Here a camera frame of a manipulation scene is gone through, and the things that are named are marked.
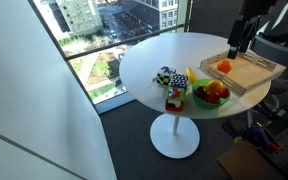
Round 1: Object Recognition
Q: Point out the green soft cube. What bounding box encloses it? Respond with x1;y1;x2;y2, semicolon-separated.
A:
165;86;187;102

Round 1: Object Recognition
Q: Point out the dark purple plum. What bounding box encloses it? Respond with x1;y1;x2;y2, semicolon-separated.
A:
193;85;208;100

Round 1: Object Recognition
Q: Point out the grey office chair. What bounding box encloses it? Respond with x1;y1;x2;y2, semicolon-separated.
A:
249;32;288;96

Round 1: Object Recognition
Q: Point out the red apple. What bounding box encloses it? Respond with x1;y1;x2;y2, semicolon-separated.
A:
205;92;221;105

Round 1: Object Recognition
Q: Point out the yellow orange round fruit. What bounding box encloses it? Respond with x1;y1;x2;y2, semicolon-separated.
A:
207;79;224;94

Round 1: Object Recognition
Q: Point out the dark window mullion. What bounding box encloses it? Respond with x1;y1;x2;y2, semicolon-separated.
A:
183;0;194;33

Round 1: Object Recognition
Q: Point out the pale apartment building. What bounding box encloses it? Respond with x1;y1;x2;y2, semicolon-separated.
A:
54;0;104;37

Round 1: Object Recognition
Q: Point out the brown cardboard sheet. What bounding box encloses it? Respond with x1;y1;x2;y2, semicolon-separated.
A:
216;139;287;180

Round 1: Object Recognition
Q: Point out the white table pedestal base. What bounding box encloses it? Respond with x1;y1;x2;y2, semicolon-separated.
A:
149;113;201;160

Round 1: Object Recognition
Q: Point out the yellow banana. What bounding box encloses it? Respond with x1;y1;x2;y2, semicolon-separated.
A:
185;66;199;85

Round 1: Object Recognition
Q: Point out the zebra checker soft cube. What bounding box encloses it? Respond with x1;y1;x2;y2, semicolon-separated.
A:
155;65;178;87

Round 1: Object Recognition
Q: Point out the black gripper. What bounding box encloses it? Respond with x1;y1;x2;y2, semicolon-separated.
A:
227;15;262;61

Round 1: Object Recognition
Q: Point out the wooden tray box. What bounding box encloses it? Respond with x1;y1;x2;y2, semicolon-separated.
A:
198;49;287;98

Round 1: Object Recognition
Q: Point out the small red fruit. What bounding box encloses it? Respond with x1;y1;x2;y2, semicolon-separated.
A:
218;87;231;99

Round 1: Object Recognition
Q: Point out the dark window rail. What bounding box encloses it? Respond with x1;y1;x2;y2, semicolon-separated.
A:
63;24;186;62

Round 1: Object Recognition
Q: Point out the green plastic bowl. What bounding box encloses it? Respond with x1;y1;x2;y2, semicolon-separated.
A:
191;78;232;110

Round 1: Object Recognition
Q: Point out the blue clamp with red tip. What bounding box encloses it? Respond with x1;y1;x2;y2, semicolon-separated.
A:
243;122;284;153

